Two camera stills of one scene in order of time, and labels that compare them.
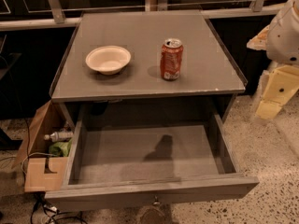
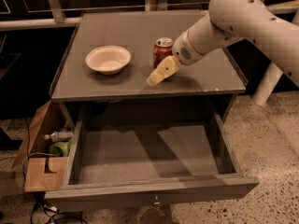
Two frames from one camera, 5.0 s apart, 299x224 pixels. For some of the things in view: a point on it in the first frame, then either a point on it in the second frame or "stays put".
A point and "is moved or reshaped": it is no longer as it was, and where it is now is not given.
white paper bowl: [108, 60] stays put
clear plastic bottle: [59, 136] stays put
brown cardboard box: [43, 173] stays put
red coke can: [171, 58] is moved or reshaped
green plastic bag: [60, 148] stays put
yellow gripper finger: [282, 86] → [184, 53]
